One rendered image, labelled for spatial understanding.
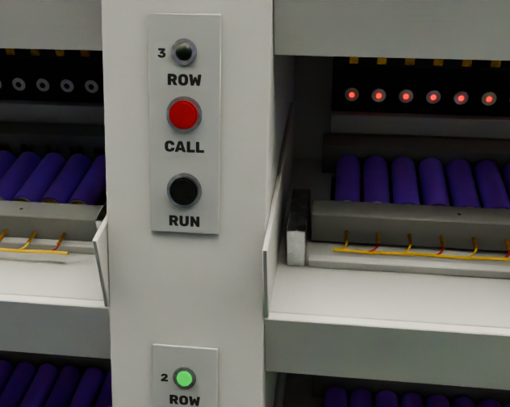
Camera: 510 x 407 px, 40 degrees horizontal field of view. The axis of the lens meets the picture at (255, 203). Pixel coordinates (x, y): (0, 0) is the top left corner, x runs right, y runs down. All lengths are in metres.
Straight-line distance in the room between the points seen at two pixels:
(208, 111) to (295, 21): 0.07
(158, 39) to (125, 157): 0.07
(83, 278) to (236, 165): 0.13
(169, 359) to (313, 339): 0.09
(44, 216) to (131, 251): 0.09
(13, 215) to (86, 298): 0.08
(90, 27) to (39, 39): 0.03
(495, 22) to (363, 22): 0.07
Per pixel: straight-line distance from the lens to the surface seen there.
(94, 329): 0.45
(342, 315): 0.42
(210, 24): 0.39
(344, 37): 0.39
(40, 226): 0.49
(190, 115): 0.39
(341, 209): 0.46
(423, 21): 0.39
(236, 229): 0.40
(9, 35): 0.44
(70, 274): 0.46
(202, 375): 0.43
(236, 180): 0.39
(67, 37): 0.42
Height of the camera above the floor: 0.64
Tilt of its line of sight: 13 degrees down
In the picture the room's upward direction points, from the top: 1 degrees clockwise
